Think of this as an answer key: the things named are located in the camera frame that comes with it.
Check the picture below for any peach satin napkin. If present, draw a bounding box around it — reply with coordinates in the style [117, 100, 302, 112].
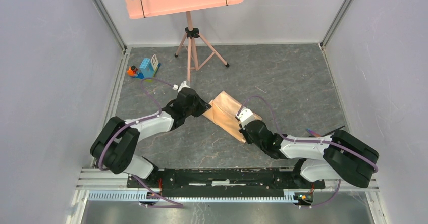
[203, 91, 246, 143]

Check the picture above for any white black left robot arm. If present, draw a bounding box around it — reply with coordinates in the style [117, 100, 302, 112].
[90, 87, 211, 188]

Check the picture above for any orange toy figure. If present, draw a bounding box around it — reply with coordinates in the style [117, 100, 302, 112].
[127, 65, 138, 77]

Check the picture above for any pink music stand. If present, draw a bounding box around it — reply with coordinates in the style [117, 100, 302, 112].
[125, 0, 244, 81]

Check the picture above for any grey slotted cable duct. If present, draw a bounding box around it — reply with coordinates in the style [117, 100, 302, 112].
[87, 190, 309, 204]

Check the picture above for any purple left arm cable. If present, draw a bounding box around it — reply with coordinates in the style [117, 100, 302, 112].
[97, 77, 185, 209]

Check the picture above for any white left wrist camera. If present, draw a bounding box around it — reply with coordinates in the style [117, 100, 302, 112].
[173, 80, 190, 92]

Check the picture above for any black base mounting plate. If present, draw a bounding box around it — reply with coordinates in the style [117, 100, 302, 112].
[144, 167, 325, 198]

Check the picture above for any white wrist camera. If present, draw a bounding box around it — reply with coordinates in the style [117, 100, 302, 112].
[236, 107, 256, 129]
[173, 80, 190, 92]

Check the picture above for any iridescent rainbow utensil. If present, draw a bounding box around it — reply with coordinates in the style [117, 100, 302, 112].
[306, 129, 321, 138]

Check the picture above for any aluminium frame rail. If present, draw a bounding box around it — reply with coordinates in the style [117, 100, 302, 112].
[76, 168, 379, 192]

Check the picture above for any colourful toy brick house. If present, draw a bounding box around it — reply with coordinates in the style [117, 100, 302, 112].
[136, 54, 162, 79]

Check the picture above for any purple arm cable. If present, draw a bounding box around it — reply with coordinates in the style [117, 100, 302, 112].
[97, 77, 185, 209]
[236, 95, 379, 209]

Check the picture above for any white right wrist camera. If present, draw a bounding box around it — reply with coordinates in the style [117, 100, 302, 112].
[236, 107, 256, 129]

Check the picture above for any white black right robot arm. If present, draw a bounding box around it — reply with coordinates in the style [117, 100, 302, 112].
[239, 120, 379, 188]

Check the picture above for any black handled utensil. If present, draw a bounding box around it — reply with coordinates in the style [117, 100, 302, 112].
[325, 125, 346, 136]

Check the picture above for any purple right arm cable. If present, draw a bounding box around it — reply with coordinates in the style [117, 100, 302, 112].
[236, 95, 379, 209]

